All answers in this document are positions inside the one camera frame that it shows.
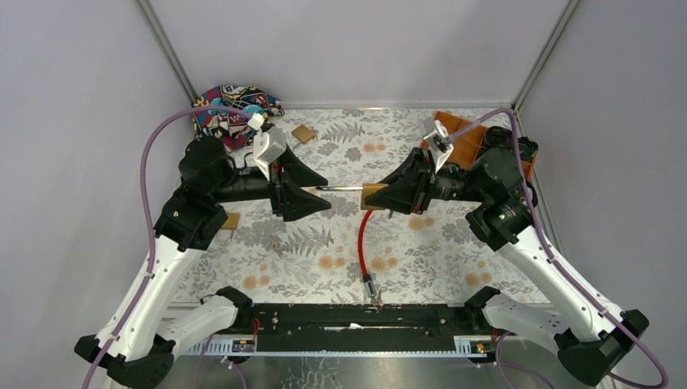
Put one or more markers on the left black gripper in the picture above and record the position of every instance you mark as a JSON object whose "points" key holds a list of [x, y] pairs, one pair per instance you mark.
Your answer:
{"points": [[277, 189]]}

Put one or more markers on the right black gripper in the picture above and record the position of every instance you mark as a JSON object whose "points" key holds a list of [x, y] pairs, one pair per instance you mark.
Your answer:
{"points": [[410, 186]]}

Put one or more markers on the small brass padlock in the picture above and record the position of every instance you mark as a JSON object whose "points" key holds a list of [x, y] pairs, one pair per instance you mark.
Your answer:
{"points": [[366, 190]]}

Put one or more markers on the small metal key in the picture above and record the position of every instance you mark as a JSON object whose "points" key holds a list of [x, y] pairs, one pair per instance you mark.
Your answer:
{"points": [[276, 246]]}

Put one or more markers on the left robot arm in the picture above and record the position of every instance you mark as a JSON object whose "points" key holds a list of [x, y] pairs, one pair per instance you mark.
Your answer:
{"points": [[135, 348]]}

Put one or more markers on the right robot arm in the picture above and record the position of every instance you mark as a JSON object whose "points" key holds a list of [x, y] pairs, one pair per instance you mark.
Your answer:
{"points": [[587, 332]]}

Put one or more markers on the orange compartment tray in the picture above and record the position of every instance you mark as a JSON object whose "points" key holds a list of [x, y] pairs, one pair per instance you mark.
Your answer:
{"points": [[469, 147]]}

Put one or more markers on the floral table mat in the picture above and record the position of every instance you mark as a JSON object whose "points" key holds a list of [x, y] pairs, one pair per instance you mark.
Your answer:
{"points": [[430, 258]]}

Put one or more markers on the colourful patterned cloth bag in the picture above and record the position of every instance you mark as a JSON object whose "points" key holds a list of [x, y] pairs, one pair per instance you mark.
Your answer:
{"points": [[229, 127]]}

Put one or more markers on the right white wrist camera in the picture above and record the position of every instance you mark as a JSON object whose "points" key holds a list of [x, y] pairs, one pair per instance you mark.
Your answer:
{"points": [[438, 141]]}

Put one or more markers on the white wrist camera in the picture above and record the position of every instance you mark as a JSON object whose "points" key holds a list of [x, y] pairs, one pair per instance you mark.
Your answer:
{"points": [[438, 141], [270, 143]]}

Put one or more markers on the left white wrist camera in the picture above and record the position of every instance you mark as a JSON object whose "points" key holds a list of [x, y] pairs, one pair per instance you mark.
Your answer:
{"points": [[270, 143]]}

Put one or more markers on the red cable lock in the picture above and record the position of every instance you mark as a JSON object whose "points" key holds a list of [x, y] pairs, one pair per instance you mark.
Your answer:
{"points": [[367, 277]]}

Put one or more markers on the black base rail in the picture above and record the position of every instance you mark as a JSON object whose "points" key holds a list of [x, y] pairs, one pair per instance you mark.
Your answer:
{"points": [[413, 329]]}

